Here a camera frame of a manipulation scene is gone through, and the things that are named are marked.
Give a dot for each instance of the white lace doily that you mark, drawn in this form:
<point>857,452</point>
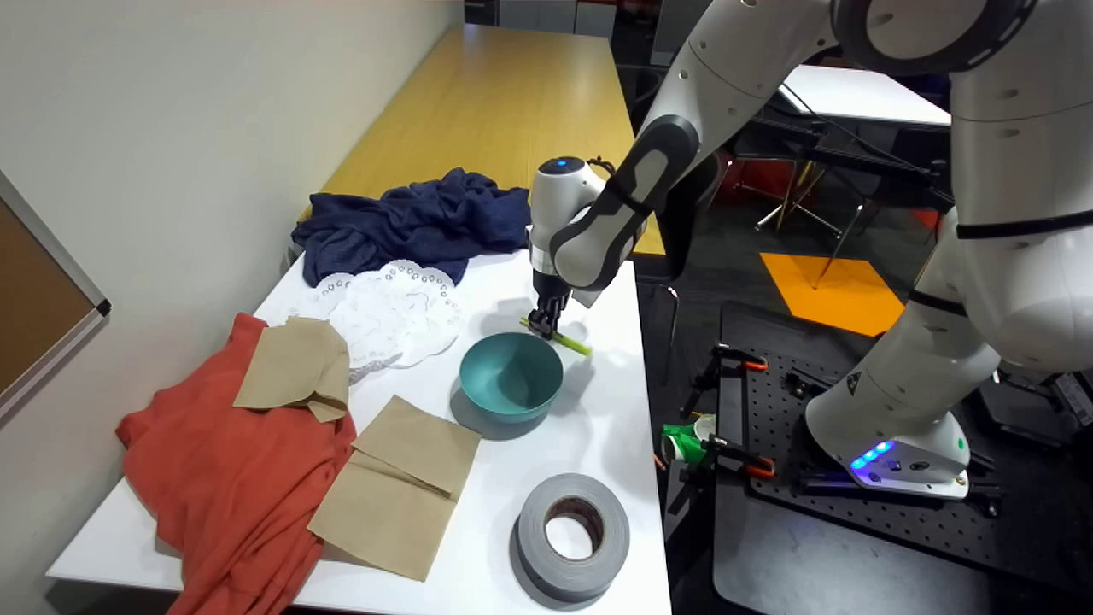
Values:
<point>391,319</point>

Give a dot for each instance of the navy blue cloth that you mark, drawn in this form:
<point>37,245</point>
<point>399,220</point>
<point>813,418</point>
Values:
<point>431,223</point>

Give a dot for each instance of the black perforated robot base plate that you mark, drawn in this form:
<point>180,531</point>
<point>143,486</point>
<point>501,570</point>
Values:
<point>892,521</point>

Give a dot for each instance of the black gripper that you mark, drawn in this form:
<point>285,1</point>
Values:
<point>552,297</point>

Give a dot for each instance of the teal bowl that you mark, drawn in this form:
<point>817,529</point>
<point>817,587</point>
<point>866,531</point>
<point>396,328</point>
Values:
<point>511,377</point>

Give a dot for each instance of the wooden yellow table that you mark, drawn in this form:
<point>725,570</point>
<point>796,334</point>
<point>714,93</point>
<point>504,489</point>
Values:
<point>498,105</point>

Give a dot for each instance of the green highlighter pen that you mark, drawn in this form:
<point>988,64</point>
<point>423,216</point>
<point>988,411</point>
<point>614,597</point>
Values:
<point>562,341</point>

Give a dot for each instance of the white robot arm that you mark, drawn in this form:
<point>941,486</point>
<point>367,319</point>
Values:
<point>1009,277</point>

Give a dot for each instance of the grey duct tape roll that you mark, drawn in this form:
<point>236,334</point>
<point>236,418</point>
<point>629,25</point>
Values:
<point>571,539</point>

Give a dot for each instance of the white background table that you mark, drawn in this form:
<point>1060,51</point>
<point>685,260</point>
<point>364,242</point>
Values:
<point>859,93</point>

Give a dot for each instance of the orange floor mat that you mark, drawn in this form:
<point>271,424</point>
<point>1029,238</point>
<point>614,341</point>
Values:
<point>846,296</point>

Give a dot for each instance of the red orange cloth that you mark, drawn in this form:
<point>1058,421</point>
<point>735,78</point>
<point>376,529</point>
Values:
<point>233,489</point>

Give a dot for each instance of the orange black clamp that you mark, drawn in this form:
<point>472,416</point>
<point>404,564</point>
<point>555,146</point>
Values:
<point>725,359</point>

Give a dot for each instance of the wall mounted cork board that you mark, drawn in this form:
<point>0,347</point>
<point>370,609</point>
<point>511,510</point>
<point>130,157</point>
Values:
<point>48,306</point>

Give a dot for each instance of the small brown paper napkin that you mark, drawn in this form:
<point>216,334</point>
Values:
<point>299,365</point>

